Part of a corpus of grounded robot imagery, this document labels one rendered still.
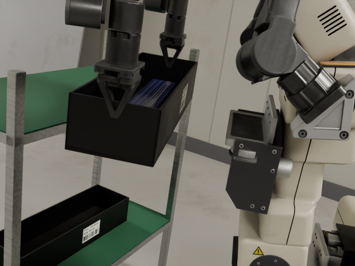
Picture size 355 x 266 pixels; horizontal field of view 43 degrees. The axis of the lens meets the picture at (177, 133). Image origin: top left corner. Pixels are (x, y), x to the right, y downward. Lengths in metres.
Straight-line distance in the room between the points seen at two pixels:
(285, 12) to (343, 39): 0.17
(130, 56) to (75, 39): 3.02
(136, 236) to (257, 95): 1.90
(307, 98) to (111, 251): 1.14
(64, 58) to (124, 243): 2.31
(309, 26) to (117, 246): 1.17
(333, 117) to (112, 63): 0.40
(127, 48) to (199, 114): 2.95
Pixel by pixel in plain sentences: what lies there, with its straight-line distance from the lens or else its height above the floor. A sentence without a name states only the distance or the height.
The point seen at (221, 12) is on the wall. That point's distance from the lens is 3.54.
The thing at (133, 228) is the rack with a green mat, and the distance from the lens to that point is 1.91.
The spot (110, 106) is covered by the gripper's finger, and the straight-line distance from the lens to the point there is 0.80.
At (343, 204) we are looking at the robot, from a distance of 1.41.
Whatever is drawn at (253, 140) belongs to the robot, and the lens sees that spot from 0.98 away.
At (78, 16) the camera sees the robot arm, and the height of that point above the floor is 1.27.
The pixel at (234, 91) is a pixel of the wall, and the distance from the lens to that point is 3.53.
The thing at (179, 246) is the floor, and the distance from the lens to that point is 2.49.
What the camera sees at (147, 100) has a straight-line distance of 1.10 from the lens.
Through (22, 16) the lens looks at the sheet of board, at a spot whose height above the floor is 0.86.
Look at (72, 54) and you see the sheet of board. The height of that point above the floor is 0.65.
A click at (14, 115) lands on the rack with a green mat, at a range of 1.09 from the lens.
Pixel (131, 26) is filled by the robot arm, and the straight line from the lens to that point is 0.76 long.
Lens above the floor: 1.34
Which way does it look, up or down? 19 degrees down
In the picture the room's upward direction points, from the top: 9 degrees clockwise
